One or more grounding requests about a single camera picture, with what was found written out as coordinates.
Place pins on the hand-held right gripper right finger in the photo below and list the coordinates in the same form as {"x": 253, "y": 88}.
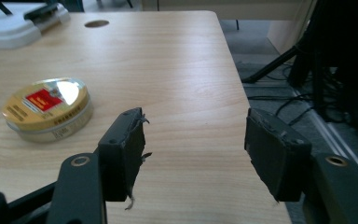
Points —
{"x": 276, "y": 155}

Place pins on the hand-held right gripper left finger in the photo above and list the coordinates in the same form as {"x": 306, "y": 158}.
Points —
{"x": 118, "y": 161}

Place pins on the round gold tin red label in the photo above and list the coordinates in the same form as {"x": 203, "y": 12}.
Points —
{"x": 48, "y": 109}

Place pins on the black tripod stand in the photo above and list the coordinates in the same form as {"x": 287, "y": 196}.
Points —
{"x": 310, "y": 53}

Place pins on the dark clip on tray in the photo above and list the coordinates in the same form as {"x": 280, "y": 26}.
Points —
{"x": 42, "y": 13}

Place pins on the white plastic tray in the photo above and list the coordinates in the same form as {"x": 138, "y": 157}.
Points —
{"x": 15, "y": 26}

